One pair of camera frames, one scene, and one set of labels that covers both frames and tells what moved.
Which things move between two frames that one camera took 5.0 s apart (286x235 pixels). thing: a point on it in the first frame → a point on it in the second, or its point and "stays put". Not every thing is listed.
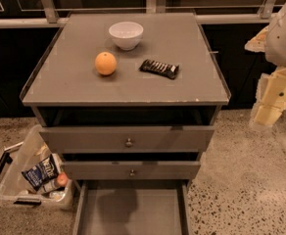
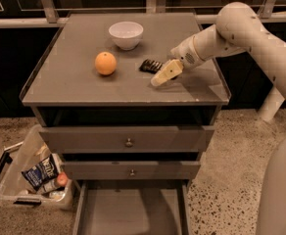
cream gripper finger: x=275 y=92 → x=173 y=69
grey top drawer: x=172 y=139 stays put
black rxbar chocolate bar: x=155 y=67 stays put
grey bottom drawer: x=132 y=208 stays put
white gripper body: x=284 y=38 → x=186 y=56
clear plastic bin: x=32 y=176 stays put
